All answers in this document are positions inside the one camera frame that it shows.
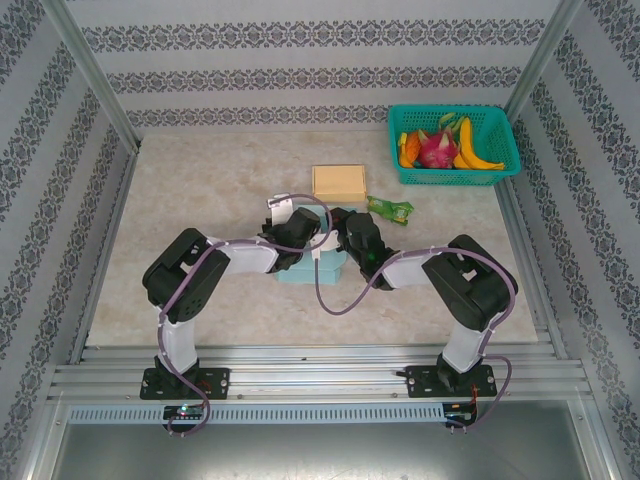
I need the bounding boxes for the orange paper box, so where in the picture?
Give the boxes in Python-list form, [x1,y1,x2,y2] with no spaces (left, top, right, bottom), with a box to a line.
[311,163,369,204]

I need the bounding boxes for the light blue paper box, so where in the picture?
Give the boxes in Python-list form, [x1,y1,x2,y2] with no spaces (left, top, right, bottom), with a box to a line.
[273,202,347,289]

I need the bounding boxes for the green snack packet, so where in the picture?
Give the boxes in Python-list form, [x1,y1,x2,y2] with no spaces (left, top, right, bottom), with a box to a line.
[366,195,416,228]

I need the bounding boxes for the orange toy fruit slice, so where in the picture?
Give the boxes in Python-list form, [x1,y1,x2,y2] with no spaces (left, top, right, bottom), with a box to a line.
[398,131,423,168]

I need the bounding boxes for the pink toy dragon fruit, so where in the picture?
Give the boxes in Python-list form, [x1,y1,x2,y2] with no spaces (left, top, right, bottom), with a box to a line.
[417,127,461,170]

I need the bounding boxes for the yellow toy banana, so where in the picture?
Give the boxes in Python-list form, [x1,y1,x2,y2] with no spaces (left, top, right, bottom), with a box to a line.
[452,117,507,173]

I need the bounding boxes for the teal plastic basket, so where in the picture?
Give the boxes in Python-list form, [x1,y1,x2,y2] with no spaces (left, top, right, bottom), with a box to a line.
[387,103,522,187]

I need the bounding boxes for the right small circuit board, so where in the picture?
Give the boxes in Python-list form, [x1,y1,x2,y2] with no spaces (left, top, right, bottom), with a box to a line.
[443,402,480,426]

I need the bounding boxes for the small circuit board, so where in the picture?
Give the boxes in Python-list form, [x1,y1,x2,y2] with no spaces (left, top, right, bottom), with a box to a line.
[443,402,480,426]
[163,404,207,421]

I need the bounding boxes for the left small circuit board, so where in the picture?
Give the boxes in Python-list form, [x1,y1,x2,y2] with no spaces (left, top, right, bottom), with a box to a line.
[163,404,207,421]

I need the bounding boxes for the brushed metal shelf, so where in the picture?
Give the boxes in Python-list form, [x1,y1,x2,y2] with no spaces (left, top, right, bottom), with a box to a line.
[29,422,616,480]

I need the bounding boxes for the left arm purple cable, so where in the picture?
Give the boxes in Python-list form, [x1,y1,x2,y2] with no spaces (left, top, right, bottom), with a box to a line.
[157,193,334,439]

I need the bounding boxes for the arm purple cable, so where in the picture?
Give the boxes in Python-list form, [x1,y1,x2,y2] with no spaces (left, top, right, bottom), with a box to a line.
[314,247,519,434]
[157,193,334,439]

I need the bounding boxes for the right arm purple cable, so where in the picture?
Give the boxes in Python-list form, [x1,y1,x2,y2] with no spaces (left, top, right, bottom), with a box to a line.
[314,247,519,434]

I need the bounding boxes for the aluminium mounting rail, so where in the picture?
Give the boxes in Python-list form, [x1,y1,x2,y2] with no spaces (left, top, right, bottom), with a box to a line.
[47,343,594,407]

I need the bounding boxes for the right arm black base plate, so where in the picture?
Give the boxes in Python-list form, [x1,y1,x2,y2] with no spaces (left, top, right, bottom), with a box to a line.
[405,364,497,400]

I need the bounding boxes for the aluminium side rail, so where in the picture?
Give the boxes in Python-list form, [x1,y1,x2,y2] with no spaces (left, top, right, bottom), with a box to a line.
[68,142,144,365]
[502,177,570,360]

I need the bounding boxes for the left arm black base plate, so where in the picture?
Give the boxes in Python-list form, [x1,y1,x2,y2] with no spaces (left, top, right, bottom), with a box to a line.
[139,367,231,401]

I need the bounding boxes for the slotted grey cable duct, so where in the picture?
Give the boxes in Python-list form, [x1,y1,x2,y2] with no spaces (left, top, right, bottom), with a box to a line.
[67,403,479,426]

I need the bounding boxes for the aluminium frame post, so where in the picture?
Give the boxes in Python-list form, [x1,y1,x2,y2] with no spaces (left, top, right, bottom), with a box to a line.
[38,0,142,151]
[503,0,585,124]

